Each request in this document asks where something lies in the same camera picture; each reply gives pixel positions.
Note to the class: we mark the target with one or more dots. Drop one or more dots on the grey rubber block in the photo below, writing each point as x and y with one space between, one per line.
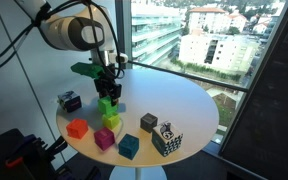
149 122

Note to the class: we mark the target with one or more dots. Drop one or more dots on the white apartment building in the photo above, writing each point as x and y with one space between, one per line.
217 50

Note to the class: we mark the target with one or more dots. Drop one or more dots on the black equipment stand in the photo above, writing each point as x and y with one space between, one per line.
20 156

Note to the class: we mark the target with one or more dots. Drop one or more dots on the teal rubber block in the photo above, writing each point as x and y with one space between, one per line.
129 147

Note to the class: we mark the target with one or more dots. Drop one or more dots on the glass office building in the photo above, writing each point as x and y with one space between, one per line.
154 33

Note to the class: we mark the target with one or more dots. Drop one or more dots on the dark window railing bar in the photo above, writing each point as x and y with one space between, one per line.
187 76

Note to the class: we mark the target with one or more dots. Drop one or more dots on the dark perforated panel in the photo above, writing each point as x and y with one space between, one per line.
270 100

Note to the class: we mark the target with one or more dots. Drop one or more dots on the magenta rubber block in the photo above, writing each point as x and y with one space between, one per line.
104 139

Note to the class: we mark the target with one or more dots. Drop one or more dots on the white table pedestal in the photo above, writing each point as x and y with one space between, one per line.
137 174

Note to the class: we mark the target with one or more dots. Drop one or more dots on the lime green rubber block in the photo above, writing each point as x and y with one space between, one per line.
111 121

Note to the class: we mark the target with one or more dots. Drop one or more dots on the orange rubber block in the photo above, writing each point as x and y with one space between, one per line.
77 129

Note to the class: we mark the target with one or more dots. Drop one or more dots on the owl print fabric cube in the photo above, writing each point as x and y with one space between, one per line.
167 139

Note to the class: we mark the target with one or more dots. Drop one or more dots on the zebra print fabric cube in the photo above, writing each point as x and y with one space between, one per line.
70 101

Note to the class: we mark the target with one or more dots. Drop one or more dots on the red roofed white building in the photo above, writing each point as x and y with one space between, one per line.
207 20

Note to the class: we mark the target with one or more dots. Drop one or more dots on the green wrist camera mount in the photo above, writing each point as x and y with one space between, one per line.
85 69

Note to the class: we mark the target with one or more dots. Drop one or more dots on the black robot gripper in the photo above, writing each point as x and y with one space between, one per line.
108 87

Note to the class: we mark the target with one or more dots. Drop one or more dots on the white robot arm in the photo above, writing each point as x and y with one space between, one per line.
60 31

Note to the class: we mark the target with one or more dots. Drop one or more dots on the dark window frame post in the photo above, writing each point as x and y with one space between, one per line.
124 26

